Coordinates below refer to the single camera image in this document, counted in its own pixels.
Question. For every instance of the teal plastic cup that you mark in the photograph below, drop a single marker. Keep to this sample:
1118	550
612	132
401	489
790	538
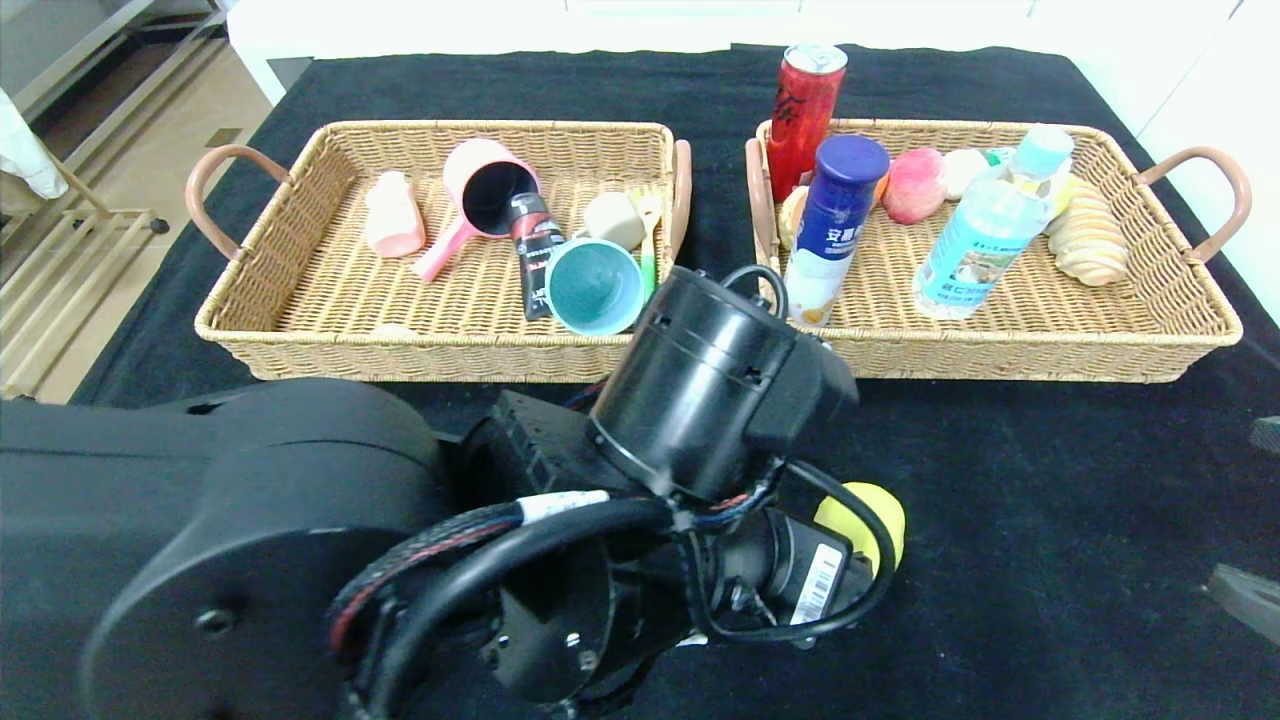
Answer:
595	285

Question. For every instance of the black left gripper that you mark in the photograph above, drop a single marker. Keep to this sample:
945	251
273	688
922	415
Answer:
826	583

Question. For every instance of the white hanging cloth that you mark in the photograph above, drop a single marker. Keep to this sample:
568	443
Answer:
20	150

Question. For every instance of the grey shelf unit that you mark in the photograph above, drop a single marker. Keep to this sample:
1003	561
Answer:
80	50

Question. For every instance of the pink toy saucepan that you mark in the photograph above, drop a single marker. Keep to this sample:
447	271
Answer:
462	165

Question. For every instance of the pink peach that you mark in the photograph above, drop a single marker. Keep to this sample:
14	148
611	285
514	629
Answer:
915	185

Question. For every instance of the small pink bottle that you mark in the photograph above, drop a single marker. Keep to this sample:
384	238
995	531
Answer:
393	220

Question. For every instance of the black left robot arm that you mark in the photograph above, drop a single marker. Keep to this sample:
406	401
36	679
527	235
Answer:
150	520

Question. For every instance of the wicker basket holding food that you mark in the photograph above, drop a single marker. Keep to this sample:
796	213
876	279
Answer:
1050	330

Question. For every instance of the dark floor socket plate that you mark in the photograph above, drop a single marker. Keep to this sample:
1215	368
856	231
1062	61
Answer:
222	136

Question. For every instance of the wicker basket holding kitchen toys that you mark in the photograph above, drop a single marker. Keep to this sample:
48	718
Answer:
300	310

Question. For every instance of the red soda can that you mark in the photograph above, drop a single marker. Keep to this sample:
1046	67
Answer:
800	110

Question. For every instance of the black face wash tube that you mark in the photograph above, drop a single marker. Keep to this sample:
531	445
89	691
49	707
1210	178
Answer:
538	250

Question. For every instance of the brown round bread bun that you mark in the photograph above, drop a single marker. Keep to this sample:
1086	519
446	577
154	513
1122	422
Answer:
792	220

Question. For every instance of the clear water bottle teal label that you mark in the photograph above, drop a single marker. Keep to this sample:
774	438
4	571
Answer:
975	250

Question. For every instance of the white desk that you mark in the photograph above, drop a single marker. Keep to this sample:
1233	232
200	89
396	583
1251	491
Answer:
400	25

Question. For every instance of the small cream mug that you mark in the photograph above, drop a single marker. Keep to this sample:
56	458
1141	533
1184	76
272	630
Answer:
615	215

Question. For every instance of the wooden rack with casters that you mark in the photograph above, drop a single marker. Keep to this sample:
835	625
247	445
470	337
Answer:
60	270

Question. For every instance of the orange fruit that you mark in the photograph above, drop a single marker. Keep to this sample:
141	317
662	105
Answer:
882	190

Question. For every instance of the striped cream croissant bread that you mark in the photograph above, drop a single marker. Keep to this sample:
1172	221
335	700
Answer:
1090	245

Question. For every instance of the small pale round object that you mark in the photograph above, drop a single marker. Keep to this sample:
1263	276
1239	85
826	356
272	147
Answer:
390	331

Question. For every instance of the yellow lemon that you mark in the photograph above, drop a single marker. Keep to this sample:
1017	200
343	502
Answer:
880	510

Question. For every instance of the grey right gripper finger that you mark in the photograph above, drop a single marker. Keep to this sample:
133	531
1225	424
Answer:
1250	605
1268	435

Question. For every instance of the white bottle with blue cap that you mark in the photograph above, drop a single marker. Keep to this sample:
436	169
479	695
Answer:
835	220

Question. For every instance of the small white toy food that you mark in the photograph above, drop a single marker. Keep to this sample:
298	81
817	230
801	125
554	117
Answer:
965	172

